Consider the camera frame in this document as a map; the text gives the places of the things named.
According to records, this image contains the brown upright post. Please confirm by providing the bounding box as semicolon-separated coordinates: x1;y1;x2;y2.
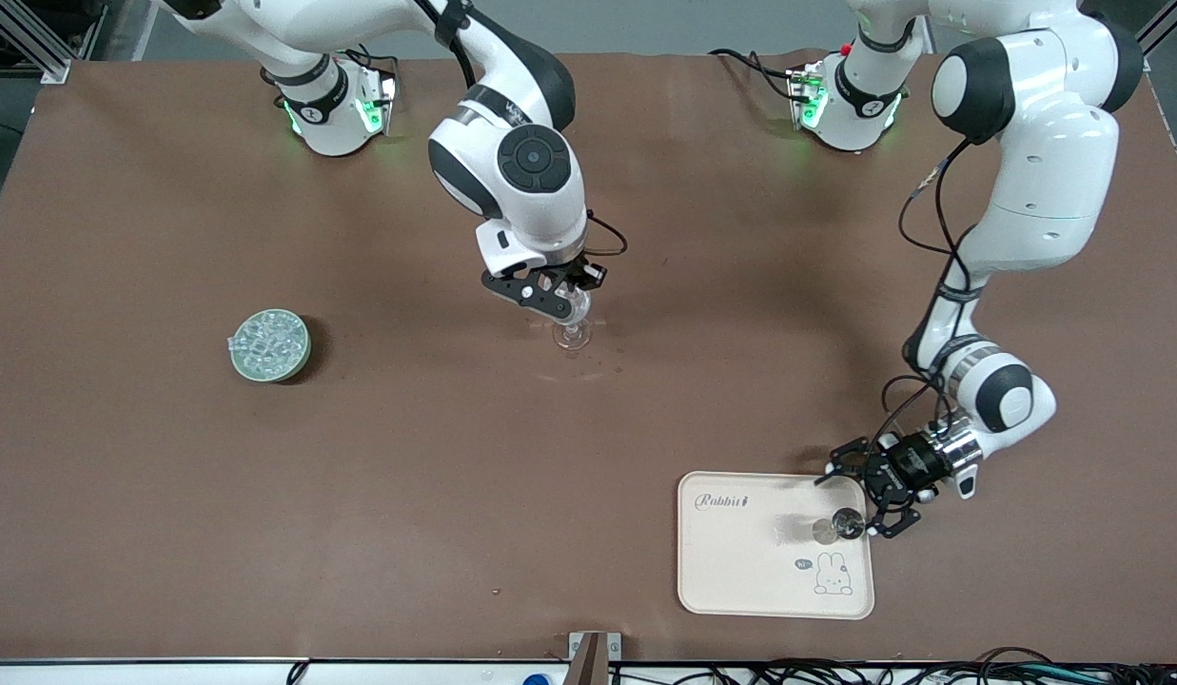
573;633;608;685

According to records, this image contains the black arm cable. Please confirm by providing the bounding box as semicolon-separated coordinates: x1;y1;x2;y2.
412;0;630;258
878;138;979;477

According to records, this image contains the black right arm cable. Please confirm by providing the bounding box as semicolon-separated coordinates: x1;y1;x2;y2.
412;0;630;258

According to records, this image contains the metal mounting bracket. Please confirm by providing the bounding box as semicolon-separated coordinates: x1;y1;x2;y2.
568;631;623;685

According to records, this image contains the bundle of black cables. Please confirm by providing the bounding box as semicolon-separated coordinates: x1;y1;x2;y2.
740;647;1177;685

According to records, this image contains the metal double jigger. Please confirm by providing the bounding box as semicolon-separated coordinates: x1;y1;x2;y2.
812;507;867;546

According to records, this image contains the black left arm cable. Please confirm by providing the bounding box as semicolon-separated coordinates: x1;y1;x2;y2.
878;138;979;477

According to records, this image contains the cream rabbit print tray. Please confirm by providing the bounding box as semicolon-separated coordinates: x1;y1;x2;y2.
677;471;876;621

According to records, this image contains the clear wine glass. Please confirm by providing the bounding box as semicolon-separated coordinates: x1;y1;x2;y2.
548;285;595;351

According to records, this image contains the black base cable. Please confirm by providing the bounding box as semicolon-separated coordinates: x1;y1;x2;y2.
331;43;401;106
708;48;800;101

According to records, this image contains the green round bowl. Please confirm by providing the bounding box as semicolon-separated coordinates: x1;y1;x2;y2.
228;309;312;384

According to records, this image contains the brown table cover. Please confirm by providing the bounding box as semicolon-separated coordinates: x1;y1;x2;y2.
0;49;1177;664

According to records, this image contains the pile of clear ice cubes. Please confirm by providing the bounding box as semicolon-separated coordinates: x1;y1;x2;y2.
232;311;307;375

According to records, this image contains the silver base connector bracket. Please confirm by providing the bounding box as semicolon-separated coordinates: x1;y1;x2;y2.
358;65;400;136
786;59;829;131

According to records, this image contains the aluminium frame profile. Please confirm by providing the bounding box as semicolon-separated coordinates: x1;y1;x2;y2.
0;0;72;85
1135;0;1177;60

